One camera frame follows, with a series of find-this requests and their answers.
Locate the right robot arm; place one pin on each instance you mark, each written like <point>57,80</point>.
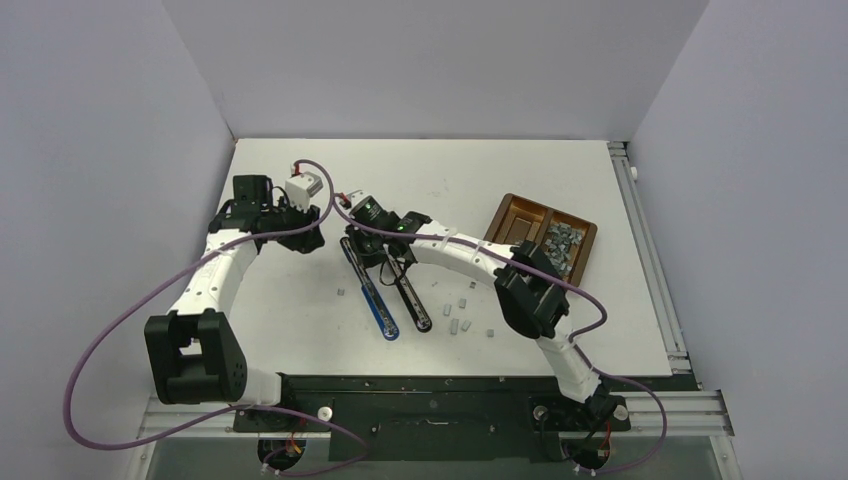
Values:
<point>530,292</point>

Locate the blue stapler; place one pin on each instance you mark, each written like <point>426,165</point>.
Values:
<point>374,300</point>

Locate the black stapler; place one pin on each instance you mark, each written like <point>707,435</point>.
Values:
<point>414,306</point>

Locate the aluminium front rail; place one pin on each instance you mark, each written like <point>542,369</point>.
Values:
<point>689,414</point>

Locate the brown plastic tray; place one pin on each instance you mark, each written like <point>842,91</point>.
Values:
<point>519,219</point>

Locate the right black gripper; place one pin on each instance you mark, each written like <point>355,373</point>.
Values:
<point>355,234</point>

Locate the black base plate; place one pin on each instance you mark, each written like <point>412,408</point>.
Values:
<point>432,418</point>

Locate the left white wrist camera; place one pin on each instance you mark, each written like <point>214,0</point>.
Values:
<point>301,188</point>

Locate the aluminium side rail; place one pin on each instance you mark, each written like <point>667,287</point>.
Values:
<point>668,321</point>

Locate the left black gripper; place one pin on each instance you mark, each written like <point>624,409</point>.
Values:
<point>305,240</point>

